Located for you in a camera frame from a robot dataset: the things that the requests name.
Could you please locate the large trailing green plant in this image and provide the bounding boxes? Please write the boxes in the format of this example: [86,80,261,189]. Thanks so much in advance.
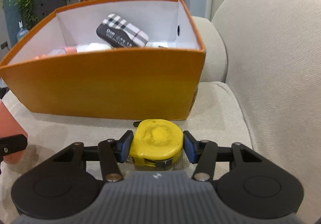
[10,0,39,30]

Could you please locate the plaid black zip case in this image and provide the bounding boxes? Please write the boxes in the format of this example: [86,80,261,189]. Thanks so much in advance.
[96,13,149,48]

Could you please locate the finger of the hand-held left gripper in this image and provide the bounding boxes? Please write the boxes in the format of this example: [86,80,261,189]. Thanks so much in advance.
[0,134,28,157]

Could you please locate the yellow tape measure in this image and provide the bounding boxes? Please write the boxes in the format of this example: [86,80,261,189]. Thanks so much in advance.
[128,119,184,167]

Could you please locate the blue water jug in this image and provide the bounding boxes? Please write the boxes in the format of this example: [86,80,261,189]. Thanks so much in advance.
[16,26,29,42]

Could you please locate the orange cardboard box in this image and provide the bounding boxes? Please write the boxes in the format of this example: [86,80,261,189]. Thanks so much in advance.
[0,0,206,121]

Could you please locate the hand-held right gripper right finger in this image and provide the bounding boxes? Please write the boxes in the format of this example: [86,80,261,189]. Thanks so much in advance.
[183,131,266,182]

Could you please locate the pink cup with spout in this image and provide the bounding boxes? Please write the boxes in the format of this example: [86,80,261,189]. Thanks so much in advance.
[0,101,28,164]

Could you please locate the white glasses case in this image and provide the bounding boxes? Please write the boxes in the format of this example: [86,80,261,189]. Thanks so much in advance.
[75,43,112,53]

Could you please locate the dark grey cabinet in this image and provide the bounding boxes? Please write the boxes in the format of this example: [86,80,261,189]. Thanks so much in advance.
[31,0,68,25]

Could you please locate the pink bottle with orange cap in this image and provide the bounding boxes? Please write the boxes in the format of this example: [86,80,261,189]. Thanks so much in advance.
[48,47,77,57]

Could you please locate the beige sofa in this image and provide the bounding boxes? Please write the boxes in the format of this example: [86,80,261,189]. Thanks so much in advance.
[0,0,321,224]

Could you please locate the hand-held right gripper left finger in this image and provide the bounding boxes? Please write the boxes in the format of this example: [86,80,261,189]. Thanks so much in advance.
[50,131,134,182]

